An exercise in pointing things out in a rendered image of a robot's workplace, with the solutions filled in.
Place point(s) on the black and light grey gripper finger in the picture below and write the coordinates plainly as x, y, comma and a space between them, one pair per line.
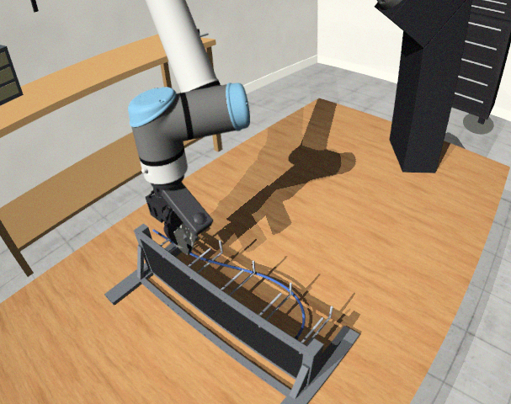
176, 235
190, 236

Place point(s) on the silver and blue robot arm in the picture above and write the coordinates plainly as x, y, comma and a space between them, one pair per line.
161, 119

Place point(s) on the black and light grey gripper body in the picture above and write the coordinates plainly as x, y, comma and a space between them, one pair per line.
157, 204

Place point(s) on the grey free-standing rack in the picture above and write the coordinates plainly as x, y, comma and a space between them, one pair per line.
299, 361

